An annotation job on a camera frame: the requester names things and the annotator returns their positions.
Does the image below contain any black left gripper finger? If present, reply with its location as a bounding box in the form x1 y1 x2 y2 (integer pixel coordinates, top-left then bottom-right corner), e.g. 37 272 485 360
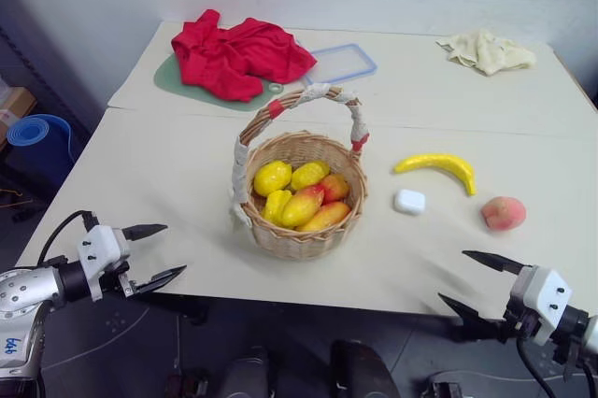
121 223 169 242
134 264 189 297

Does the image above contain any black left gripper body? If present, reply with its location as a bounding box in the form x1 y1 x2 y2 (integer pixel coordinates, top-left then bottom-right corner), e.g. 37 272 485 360
98 248 140 300

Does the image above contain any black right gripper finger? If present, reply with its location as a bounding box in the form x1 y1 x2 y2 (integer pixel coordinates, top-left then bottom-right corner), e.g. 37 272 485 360
437 292 509 344
462 249 534 277

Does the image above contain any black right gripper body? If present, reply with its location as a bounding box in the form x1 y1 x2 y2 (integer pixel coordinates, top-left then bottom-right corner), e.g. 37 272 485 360
502 266 543 344

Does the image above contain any pink peach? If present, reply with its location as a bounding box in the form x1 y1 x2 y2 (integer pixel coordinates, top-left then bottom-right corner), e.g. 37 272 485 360
480 195 528 233

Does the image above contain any small white case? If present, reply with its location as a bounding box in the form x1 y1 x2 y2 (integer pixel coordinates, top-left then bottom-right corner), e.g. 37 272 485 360
392 188 428 218

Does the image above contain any yellow banana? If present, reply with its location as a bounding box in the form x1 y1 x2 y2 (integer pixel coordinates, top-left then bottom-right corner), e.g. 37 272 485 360
392 151 478 197

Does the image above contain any black rounded shape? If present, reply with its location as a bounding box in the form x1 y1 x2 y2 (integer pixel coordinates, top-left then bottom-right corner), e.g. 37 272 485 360
328 338 402 398

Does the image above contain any dark grey rounded shape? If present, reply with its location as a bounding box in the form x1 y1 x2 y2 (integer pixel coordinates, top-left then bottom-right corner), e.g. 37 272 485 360
217 345 271 398

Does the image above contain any round yellow lemon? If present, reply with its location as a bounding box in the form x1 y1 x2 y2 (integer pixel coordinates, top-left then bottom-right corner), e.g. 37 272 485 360
252 160 293 198

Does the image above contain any blue rolled mat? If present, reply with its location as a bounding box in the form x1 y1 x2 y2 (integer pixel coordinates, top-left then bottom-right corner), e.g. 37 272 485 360
6 113 73 162

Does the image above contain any green cutting board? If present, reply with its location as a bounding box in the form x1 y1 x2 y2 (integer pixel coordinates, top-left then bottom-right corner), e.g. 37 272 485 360
153 52 285 113

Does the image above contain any yellow red mango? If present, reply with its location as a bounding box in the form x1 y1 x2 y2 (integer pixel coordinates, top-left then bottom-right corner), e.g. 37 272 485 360
280 183 326 230

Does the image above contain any oval yellow lemon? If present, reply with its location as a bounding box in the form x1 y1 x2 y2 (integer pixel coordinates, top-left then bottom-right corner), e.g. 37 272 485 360
290 160 332 192

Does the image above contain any long orange mango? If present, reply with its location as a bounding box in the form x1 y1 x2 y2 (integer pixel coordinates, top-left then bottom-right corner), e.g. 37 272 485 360
295 201 352 233

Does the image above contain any small red orange mango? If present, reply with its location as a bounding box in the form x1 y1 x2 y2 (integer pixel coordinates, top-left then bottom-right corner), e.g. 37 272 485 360
319 173 351 206

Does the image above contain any cardboard box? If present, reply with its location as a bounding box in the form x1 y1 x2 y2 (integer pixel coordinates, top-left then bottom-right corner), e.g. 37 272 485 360
0 85 38 149

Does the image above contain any red cloth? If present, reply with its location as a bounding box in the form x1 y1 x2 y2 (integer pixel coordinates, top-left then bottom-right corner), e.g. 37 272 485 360
170 8 319 104

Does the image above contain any cream crumpled cloth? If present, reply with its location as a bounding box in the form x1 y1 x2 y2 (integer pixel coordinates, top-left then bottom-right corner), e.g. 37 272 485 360
435 27 538 78

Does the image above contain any clear lid with blue rim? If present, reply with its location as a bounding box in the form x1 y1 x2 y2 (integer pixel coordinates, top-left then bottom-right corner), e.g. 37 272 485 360
300 42 378 90

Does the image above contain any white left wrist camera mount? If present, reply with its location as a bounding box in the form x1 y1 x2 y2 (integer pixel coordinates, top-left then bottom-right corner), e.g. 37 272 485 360
76 224 133 302

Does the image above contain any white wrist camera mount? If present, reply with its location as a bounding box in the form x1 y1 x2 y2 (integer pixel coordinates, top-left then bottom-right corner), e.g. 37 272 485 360
76 224 133 302
508 265 574 348

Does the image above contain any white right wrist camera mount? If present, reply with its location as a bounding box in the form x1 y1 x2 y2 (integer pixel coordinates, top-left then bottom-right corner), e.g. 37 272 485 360
508 265 574 348

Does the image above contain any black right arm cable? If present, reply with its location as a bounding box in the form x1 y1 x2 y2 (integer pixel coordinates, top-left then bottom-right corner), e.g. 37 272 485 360
515 335 598 398

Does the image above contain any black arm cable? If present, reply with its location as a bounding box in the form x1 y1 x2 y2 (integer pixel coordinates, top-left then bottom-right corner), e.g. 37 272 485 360
515 335 598 398
36 209 102 269

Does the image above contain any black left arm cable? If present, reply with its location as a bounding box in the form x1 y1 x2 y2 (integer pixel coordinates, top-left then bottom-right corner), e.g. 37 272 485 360
36 209 102 269

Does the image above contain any wicker basket with taped handle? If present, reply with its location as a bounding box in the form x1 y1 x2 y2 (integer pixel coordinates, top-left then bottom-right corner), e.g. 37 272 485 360
227 82 372 263

